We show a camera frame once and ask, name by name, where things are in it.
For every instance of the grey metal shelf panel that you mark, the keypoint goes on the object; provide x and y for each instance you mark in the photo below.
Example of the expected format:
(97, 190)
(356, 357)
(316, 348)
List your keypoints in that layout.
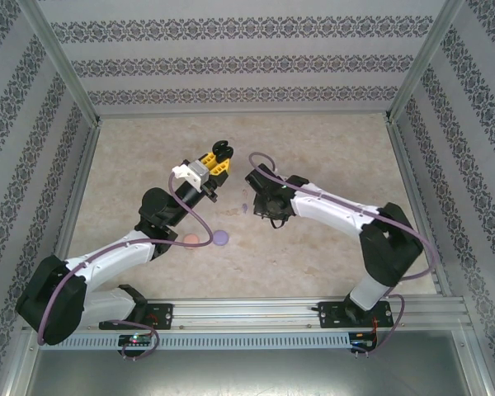
(247, 371)

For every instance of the left aluminium side rail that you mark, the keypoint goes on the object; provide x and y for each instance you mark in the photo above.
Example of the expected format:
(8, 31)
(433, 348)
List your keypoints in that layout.
(78, 185)

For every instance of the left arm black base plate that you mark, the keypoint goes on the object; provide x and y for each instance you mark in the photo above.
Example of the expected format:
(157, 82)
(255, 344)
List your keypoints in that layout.
(163, 315)

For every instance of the purple earbud charging case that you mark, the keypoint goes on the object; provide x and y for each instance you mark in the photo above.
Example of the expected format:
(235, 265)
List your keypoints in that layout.
(220, 238)

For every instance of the pink earbud charging case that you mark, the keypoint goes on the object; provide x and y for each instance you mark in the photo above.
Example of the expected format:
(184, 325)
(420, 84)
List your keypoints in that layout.
(191, 239)

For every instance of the left aluminium frame post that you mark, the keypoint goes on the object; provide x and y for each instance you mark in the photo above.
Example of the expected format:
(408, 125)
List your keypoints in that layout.
(66, 62)

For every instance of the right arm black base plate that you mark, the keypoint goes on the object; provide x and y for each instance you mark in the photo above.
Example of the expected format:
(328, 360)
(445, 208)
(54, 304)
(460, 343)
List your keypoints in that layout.
(332, 315)

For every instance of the black earbud charging case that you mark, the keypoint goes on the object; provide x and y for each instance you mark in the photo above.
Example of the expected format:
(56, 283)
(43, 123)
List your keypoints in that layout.
(222, 147)

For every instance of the right aluminium side rail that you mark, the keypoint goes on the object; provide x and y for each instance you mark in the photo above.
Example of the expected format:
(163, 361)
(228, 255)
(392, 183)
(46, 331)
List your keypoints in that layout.
(404, 165)

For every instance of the right aluminium frame post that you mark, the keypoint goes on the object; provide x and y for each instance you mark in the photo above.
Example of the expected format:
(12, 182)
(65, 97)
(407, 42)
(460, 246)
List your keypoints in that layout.
(422, 62)

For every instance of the aluminium frame post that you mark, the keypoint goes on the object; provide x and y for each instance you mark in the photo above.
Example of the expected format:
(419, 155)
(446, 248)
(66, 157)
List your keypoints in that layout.
(422, 62)
(66, 62)

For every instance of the aluminium side rail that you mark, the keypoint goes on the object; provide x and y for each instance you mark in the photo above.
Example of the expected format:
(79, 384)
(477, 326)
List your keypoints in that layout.
(78, 185)
(404, 165)

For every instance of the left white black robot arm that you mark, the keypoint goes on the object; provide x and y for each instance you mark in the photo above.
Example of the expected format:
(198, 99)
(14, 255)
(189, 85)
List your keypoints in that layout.
(107, 260)

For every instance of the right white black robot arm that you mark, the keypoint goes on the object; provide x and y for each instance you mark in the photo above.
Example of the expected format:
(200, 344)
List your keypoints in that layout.
(334, 210)

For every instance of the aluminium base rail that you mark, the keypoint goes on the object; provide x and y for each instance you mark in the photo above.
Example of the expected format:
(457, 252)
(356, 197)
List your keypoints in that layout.
(247, 313)

